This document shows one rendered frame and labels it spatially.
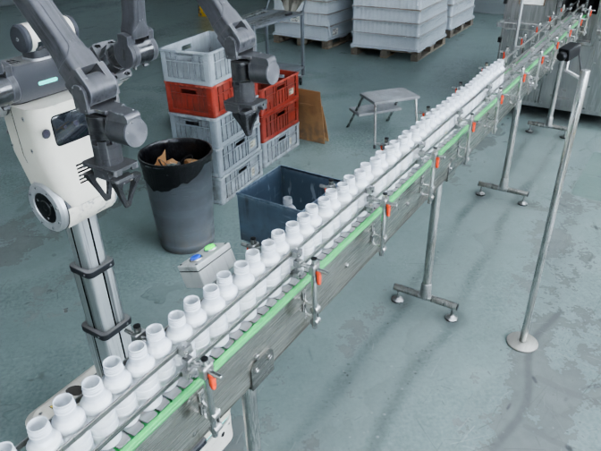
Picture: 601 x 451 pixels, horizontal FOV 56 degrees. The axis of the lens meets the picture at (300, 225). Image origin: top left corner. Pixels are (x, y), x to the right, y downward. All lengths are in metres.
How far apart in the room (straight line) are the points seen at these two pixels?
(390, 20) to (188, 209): 5.27
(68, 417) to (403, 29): 7.35
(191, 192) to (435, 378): 1.74
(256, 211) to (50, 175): 0.84
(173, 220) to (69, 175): 1.87
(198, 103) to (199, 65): 0.26
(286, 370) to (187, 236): 1.22
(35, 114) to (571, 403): 2.40
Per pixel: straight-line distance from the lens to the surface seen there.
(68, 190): 1.73
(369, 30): 8.27
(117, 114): 1.14
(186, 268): 1.55
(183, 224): 3.54
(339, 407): 2.63
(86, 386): 1.21
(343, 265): 1.85
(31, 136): 1.68
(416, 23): 8.00
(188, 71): 3.94
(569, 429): 2.76
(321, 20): 8.74
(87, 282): 1.96
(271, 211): 2.18
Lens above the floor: 1.96
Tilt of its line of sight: 30 degrees down
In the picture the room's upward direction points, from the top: 1 degrees counter-clockwise
